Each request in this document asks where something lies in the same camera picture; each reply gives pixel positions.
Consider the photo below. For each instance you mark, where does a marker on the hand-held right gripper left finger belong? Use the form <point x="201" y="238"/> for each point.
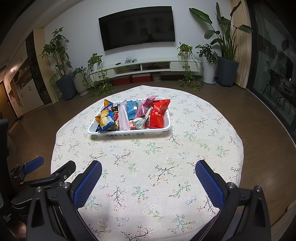
<point x="89" y="183"/>

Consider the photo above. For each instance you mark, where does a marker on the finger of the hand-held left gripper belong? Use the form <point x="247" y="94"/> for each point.
<point x="34" y="163"/>
<point x="64" y="172"/>

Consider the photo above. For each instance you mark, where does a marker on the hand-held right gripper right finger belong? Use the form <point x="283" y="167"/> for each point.
<point x="209" y="183"/>

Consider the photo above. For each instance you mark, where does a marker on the orange snack packet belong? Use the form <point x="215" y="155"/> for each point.
<point x="98" y="118"/>

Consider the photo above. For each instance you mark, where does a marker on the blue roll cake packet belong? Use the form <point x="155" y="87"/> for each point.
<point x="107" y="115"/>

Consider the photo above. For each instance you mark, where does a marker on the small red and gold packet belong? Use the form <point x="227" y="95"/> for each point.
<point x="116" y="118"/>

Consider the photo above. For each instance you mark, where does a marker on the white plastic tray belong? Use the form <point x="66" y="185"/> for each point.
<point x="138" y="132"/>

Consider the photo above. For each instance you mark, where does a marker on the long pale pink packet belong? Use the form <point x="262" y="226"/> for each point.
<point x="123" y="120"/>

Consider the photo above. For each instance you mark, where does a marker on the pale green snack bag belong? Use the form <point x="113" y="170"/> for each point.
<point x="140" y="122"/>

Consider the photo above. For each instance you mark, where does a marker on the large red snack packet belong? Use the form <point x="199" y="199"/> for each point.
<point x="159" y="113"/>

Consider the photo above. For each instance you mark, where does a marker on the light blue snack packet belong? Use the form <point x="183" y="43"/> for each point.
<point x="131" y="109"/>

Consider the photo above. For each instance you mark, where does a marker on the pink snack packet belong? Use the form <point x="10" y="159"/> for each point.
<point x="144" y="106"/>

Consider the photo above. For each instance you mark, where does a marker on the person's left hand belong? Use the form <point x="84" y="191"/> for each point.
<point x="19" y="229"/>

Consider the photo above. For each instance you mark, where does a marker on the floral tablecloth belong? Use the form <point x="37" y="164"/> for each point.
<point x="150" y="162"/>

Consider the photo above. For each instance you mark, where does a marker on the brown wooden door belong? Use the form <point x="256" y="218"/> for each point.
<point x="5" y="102"/>

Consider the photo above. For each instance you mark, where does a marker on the tall plant in dark pot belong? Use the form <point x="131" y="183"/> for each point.
<point x="67" y="88"/>

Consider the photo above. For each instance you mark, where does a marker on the plant in white ribbed pot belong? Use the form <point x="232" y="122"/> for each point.
<point x="81" y="84"/>

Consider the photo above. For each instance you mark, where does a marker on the red storage box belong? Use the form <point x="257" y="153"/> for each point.
<point x="121" y="80"/>
<point x="141" y="78"/>

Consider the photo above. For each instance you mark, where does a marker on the bushy plant in white pot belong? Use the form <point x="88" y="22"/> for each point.
<point x="209" y="74"/>

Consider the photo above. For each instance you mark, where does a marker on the large-leaf plant in dark pot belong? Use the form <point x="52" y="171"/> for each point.
<point x="227" y="71"/>

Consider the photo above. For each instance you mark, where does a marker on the trailing pothos plant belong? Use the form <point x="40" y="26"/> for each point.
<point x="94" y="60"/>
<point x="185" y="48"/>

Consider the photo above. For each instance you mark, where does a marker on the small white round pot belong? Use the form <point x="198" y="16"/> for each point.
<point x="156" y="77"/>

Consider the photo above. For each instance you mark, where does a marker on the white television cabinet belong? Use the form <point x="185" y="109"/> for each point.
<point x="124" y="69"/>

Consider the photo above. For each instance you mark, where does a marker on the black outdoor chair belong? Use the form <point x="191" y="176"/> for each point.
<point x="272" y="78"/>

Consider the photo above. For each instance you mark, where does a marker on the glass sliding door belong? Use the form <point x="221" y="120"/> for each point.
<point x="268" y="58"/>

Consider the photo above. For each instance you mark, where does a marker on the beige curtain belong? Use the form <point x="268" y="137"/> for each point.
<point x="245" y="46"/>

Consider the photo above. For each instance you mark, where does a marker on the white wall cabinet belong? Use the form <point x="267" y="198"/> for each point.
<point x="27" y="92"/>

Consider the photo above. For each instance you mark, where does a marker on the wall-mounted television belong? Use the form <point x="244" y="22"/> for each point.
<point x="136" y="27"/>

